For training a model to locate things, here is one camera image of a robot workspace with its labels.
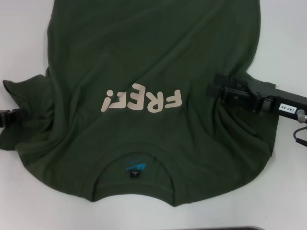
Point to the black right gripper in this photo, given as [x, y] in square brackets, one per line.
[283, 105]

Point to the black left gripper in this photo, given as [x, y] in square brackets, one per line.
[4, 118]

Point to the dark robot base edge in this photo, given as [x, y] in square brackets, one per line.
[206, 228]

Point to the dark green printed t-shirt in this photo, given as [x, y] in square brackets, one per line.
[153, 48]

